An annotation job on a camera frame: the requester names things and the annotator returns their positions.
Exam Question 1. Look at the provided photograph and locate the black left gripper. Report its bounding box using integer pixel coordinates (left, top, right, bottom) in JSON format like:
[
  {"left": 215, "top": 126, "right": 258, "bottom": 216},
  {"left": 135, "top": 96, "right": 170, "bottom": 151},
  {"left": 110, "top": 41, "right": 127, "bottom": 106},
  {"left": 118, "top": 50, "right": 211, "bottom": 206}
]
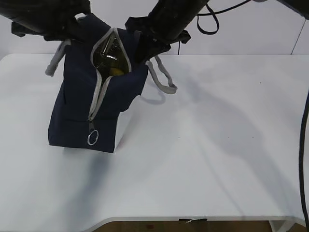
[{"left": 11, "top": 0, "right": 91, "bottom": 42}]

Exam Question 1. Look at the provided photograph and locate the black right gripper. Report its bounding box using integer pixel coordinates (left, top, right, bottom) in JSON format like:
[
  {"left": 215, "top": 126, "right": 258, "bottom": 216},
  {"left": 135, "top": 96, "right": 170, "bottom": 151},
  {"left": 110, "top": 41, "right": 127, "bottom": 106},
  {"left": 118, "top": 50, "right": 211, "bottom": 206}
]
[{"left": 125, "top": 12, "right": 191, "bottom": 63}]

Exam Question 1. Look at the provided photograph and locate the yellow banana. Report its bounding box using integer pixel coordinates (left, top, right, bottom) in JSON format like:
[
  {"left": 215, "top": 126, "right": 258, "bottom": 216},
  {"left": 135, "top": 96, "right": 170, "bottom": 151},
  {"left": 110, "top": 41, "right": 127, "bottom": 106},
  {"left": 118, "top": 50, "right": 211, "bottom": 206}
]
[{"left": 110, "top": 68, "right": 124, "bottom": 76}]

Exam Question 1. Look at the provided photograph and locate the navy blue lunch bag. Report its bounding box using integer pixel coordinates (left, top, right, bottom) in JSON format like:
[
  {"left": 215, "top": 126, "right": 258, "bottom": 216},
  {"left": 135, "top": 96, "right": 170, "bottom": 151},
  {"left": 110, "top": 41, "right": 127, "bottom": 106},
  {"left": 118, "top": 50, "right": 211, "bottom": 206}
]
[{"left": 45, "top": 14, "right": 177, "bottom": 153}]

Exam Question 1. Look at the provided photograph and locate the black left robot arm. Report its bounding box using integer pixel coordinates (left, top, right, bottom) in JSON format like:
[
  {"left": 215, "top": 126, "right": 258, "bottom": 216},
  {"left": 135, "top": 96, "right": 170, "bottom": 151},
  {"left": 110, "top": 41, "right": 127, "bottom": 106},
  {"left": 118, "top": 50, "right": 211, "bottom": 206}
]
[{"left": 0, "top": 0, "right": 91, "bottom": 43}]

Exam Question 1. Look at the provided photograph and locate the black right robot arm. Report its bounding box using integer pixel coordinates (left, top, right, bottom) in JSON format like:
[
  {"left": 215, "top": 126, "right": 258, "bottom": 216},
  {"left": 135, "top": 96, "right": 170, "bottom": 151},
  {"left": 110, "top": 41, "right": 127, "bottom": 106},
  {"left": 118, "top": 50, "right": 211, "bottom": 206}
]
[{"left": 125, "top": 0, "right": 208, "bottom": 63}]

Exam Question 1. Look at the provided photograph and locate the black tape on table edge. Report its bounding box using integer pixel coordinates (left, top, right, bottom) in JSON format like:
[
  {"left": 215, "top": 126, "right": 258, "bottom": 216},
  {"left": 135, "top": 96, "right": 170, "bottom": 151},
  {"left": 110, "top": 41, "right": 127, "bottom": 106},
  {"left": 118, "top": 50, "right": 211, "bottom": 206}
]
[{"left": 179, "top": 218, "right": 207, "bottom": 223}]

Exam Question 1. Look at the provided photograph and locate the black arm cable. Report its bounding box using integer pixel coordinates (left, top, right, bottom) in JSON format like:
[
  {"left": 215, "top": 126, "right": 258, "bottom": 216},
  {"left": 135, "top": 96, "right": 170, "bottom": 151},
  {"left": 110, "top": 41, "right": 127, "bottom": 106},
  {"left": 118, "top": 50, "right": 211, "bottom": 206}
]
[{"left": 197, "top": 0, "right": 309, "bottom": 229}]

